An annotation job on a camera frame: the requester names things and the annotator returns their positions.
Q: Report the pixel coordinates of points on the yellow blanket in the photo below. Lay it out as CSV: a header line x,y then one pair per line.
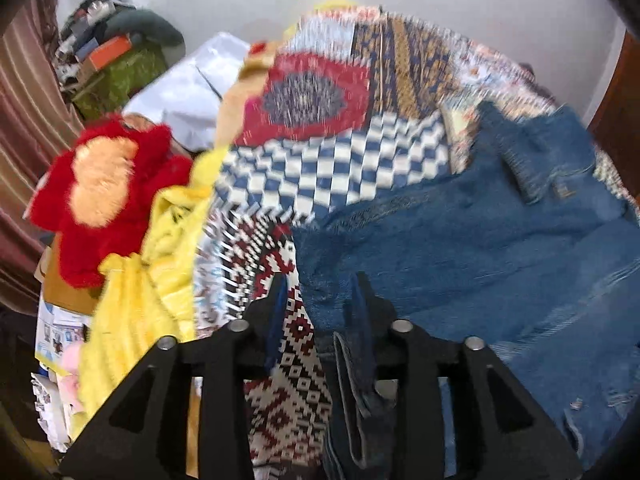
x,y
130,310

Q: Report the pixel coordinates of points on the orange box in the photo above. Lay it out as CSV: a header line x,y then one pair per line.
x,y
107,52

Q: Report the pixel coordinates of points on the blue denim jacket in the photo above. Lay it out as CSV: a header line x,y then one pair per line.
x,y
450,260

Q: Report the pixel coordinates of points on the red plush toy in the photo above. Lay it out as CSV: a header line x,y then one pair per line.
x,y
100,185

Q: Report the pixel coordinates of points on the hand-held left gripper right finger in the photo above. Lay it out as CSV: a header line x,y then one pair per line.
x,y
360,310

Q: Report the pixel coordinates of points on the pile of papers and bags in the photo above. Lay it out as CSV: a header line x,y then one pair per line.
x,y
55,335

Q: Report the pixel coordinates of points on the yellow fluffy cloth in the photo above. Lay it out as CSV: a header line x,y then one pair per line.
x,y
337,4

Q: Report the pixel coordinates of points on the pink soft toy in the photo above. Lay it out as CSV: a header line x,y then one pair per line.
x,y
71,375

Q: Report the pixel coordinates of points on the white pillow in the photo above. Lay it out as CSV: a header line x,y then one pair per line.
x,y
190,90

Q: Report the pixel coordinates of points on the patchwork printed blanket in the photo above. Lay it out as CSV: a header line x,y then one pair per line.
x,y
320,95

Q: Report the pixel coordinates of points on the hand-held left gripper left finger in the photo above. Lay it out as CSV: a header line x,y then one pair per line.
x,y
276,320

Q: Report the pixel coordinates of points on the brown cardboard box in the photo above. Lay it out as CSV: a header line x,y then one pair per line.
x,y
65,285

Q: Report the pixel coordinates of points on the striped brown curtain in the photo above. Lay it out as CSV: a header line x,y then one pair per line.
x,y
25,110

